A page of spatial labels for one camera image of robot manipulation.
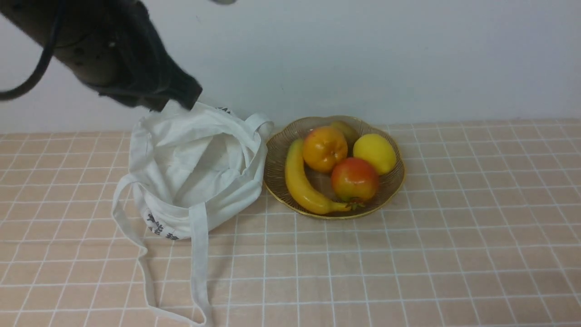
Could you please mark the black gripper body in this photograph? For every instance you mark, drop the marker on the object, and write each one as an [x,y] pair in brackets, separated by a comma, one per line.
[124,57]

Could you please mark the orange persimmon fruit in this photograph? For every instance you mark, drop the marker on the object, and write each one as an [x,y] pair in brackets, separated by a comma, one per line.
[323,148]

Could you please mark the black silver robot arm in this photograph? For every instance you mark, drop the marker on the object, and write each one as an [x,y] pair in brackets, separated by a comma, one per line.
[53,24]

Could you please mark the white cloth tote bag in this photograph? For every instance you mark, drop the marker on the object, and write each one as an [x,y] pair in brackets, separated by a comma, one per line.
[191,171]

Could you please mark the amber glass fruit bowl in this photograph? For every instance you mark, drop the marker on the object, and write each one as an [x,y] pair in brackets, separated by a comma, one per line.
[274,171]

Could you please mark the yellow banana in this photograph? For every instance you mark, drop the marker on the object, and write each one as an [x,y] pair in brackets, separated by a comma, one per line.
[301,190]

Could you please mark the brown green kiwi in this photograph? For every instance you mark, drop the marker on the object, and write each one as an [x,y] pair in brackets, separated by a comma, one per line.
[351,135]

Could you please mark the red yellow apple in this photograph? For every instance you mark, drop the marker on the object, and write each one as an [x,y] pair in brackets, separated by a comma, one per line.
[354,180]

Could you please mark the yellow lemon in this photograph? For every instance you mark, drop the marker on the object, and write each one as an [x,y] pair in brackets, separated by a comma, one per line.
[376,150]

